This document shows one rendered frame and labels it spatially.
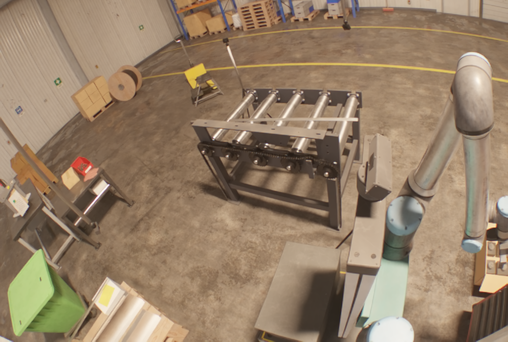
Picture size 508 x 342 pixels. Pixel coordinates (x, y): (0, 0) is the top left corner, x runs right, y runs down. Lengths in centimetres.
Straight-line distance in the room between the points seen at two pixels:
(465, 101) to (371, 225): 38
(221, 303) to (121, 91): 706
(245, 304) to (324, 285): 111
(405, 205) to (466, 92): 54
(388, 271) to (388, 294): 11
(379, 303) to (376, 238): 71
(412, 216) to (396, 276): 31
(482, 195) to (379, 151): 47
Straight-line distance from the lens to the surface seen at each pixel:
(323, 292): 141
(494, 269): 254
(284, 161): 191
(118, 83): 819
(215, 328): 244
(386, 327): 87
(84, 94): 873
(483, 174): 80
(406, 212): 103
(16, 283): 342
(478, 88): 68
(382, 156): 47
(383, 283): 118
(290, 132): 170
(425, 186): 107
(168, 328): 233
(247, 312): 236
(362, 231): 48
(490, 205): 113
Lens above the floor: 220
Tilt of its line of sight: 39 degrees down
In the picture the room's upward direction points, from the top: 21 degrees counter-clockwise
